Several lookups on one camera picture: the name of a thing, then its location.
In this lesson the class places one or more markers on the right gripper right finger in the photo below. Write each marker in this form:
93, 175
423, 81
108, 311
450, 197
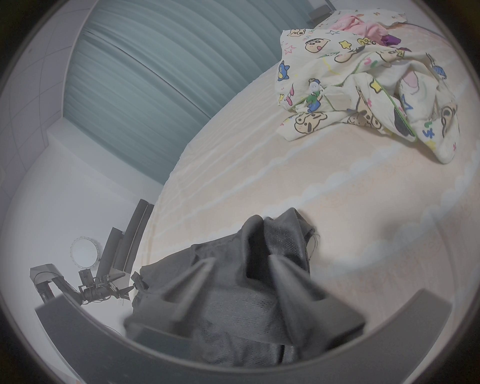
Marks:
322, 315

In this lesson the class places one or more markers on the white printed pillow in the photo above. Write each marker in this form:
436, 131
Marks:
390, 17

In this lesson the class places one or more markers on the pink garment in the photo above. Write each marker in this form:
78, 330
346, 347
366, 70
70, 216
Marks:
360, 28

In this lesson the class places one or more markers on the purple garment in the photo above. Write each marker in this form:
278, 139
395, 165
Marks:
390, 39

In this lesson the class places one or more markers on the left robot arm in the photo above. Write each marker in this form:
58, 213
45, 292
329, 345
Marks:
45, 275

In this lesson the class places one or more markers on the black T-shirt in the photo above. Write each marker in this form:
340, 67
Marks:
243, 307

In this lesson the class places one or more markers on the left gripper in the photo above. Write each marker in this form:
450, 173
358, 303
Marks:
107, 292

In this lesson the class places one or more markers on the round white mirror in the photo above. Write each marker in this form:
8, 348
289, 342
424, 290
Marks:
85, 252

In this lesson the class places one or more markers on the white printed pyjama top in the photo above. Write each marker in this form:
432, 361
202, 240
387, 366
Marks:
337, 93

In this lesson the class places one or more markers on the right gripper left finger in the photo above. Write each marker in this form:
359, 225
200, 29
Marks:
176, 300

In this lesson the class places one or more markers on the bed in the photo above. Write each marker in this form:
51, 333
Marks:
375, 210

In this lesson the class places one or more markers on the blue-green curtain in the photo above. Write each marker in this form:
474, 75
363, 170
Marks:
195, 45
123, 123

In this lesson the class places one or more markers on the grey bedside table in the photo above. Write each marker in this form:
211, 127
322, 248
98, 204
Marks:
320, 9

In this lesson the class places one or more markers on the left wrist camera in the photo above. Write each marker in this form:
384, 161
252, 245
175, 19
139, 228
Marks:
85, 276

